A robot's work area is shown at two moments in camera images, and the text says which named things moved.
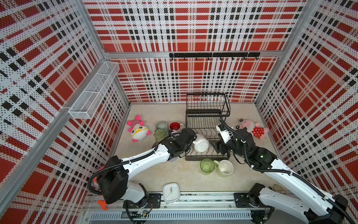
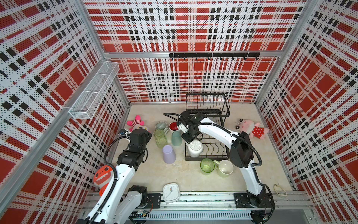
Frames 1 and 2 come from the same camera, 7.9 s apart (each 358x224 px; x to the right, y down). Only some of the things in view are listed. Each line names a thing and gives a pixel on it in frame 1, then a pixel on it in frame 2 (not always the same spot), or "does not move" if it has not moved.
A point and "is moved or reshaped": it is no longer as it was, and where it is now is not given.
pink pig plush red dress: [255, 129] does not move
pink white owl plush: [138, 131] does not move
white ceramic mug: [201, 143] is moved or reshaped
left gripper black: [188, 147] → [147, 136]
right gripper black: [218, 146] → [187, 139]
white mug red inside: [175, 126] does not move
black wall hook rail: [215, 55] does not move
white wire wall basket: [88, 103] does not move
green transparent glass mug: [207, 166] does not move
